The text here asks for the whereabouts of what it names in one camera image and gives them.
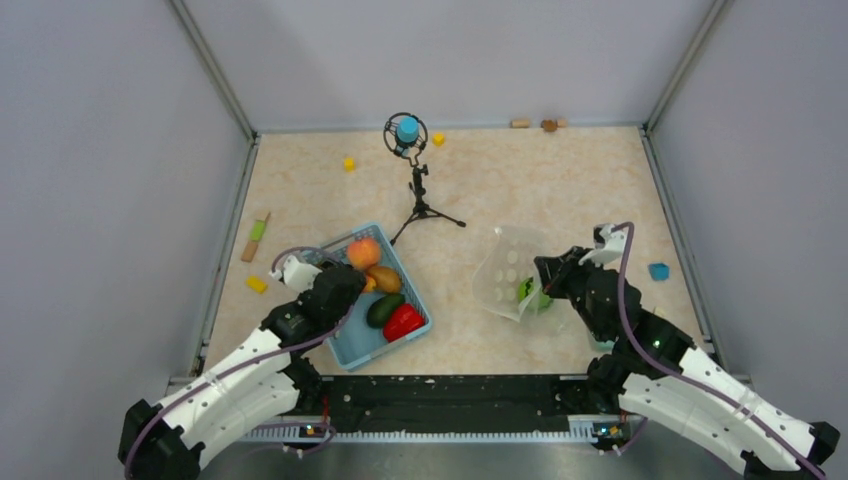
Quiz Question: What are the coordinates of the brown toy kiwi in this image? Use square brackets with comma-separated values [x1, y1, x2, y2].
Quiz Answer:
[366, 265, 403, 294]

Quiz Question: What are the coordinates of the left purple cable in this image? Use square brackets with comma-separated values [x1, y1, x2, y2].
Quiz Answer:
[123, 246, 359, 480]

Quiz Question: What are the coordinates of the dark green toy avocado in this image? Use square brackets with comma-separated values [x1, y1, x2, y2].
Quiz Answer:
[365, 293, 406, 329]

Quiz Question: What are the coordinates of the orange toy peach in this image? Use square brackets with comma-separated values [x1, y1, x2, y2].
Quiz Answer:
[346, 237, 382, 271]

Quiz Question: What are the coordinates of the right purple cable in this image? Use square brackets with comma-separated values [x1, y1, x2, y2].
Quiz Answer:
[609, 221, 829, 480]

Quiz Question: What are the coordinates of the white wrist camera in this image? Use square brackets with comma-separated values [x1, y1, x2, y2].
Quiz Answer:
[269, 254, 322, 293]
[589, 223, 628, 266]

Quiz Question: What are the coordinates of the green and wood toy block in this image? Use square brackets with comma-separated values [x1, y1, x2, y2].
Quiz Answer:
[240, 209, 271, 263]

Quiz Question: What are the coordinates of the brown wooden piece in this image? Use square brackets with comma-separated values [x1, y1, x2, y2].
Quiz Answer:
[541, 119, 560, 133]

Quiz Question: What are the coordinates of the blue microphone on tripod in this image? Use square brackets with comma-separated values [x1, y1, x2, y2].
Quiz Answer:
[382, 111, 467, 249]

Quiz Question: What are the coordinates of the blue toy block right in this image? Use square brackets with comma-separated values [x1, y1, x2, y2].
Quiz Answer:
[648, 262, 671, 282]

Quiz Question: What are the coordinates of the wooden cork piece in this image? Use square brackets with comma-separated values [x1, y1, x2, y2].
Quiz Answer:
[510, 118, 532, 129]

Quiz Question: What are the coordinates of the clear polka dot zip bag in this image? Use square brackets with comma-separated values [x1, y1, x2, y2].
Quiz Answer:
[471, 226, 567, 334]

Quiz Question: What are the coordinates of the blue perforated plastic basket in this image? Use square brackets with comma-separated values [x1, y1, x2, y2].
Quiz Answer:
[317, 222, 433, 371]

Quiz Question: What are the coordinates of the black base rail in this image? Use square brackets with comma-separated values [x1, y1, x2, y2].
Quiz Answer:
[280, 374, 628, 437]

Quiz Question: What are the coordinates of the yellow block front left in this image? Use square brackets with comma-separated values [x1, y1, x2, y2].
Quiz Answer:
[245, 275, 268, 294]

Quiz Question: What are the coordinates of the teal plastic bottle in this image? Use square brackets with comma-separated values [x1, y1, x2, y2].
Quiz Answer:
[588, 333, 615, 354]

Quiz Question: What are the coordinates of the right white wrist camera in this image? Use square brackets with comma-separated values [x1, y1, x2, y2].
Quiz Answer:
[589, 223, 628, 266]

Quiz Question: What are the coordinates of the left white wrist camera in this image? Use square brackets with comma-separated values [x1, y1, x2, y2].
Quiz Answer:
[269, 254, 322, 293]

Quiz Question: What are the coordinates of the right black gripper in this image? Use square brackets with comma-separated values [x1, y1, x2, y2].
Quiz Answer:
[534, 245, 608, 341]

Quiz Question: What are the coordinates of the red toy bell pepper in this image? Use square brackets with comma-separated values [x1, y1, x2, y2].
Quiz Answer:
[382, 304, 426, 343]

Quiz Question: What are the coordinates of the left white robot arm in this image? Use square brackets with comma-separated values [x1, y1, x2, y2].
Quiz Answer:
[118, 255, 367, 479]

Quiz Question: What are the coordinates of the purple cable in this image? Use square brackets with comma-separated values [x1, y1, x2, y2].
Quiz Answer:
[123, 246, 359, 480]
[609, 221, 829, 480]

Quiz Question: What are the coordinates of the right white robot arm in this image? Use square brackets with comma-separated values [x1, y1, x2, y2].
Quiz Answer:
[533, 247, 840, 479]

